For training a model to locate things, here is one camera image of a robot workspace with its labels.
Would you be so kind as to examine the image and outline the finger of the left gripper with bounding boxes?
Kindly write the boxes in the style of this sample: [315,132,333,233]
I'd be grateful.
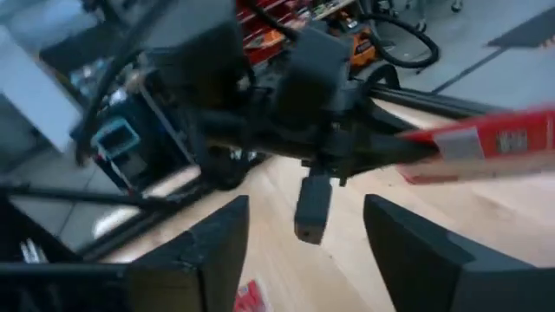
[294,151,437,244]
[346,133,439,166]

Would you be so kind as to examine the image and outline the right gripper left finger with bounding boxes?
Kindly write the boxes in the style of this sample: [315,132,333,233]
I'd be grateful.
[0,194,251,312]

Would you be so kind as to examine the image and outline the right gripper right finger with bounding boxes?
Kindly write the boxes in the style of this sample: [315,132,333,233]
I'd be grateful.
[363,193,555,312]

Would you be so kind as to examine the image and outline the red popcorn bag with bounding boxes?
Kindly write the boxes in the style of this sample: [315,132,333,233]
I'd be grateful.
[396,106,555,185]
[232,279,266,312]

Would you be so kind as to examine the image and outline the red tool chest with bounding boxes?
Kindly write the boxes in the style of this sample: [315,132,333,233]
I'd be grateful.
[236,0,313,66]

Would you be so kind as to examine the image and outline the orange black shop vacuum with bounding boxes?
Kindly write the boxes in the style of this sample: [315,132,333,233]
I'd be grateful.
[329,10,378,70]

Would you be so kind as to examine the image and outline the light blue framed box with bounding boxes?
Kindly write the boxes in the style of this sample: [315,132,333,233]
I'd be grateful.
[89,115,142,162]

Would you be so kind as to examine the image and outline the black striped floor mat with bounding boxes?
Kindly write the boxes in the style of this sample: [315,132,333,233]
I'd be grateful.
[487,6,555,49]

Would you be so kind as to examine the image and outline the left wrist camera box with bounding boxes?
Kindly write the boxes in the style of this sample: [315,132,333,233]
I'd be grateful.
[277,28,352,127]

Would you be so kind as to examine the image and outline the black vacuum hose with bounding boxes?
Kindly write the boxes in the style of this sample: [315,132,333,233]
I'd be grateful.
[359,11,440,70]

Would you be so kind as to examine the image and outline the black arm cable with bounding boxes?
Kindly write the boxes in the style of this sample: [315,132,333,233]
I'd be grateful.
[75,0,174,166]

